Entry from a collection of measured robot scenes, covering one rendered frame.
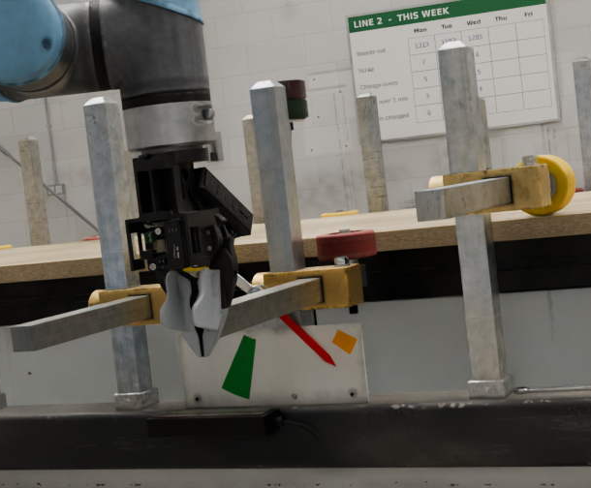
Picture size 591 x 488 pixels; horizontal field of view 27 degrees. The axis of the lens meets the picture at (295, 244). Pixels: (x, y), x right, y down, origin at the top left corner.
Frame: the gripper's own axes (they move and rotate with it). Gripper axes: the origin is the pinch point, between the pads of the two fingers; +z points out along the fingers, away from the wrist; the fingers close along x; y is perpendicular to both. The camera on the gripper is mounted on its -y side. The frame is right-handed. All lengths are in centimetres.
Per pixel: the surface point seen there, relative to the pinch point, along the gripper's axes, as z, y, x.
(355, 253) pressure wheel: -5.2, -38.8, 2.3
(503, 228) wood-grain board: -6, -48, 20
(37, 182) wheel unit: -22, -139, -119
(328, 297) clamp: -0.7, -28.6, 2.2
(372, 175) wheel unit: -15, -138, -31
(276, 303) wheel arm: -1.9, -15.0, 1.4
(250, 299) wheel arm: -3.3, -8.6, 1.4
